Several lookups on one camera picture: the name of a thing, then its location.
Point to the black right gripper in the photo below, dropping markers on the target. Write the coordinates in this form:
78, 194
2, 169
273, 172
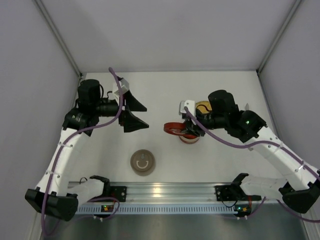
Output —
194, 124

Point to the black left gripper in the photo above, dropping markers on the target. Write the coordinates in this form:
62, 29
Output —
122, 109

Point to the red steel lunch bowl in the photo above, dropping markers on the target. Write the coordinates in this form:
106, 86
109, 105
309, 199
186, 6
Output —
189, 139

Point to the red round lid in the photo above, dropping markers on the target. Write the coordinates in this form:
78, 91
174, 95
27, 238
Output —
174, 128

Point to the taupe round lid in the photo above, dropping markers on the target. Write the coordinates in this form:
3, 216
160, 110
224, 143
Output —
142, 154

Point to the taupe steel lunch bowl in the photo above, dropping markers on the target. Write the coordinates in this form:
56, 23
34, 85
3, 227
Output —
143, 168

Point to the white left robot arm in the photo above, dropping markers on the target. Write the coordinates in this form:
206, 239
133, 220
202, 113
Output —
52, 196

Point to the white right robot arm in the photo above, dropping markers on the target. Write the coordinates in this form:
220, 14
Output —
299, 185

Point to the round bamboo tray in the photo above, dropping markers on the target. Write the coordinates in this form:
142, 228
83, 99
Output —
204, 107

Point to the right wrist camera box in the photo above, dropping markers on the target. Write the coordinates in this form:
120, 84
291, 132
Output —
190, 105

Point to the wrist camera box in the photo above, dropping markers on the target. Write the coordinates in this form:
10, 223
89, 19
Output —
190, 105
124, 86

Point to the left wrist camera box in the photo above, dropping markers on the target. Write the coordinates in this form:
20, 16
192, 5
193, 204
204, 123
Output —
124, 86

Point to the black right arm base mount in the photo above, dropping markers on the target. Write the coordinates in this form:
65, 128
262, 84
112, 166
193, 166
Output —
229, 192

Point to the aluminium front rail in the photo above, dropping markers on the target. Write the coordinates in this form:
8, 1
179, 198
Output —
170, 192

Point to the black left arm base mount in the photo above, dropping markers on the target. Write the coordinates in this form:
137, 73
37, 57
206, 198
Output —
117, 192

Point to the slotted grey cable duct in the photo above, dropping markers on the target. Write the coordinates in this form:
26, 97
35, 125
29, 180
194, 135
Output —
153, 209

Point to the left corner aluminium post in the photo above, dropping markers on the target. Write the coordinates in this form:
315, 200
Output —
40, 6

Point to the corner aluminium post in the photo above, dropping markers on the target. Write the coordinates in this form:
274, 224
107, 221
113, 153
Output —
279, 34
40, 6

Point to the right corner aluminium post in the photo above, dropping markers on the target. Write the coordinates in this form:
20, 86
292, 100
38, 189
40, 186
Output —
279, 34

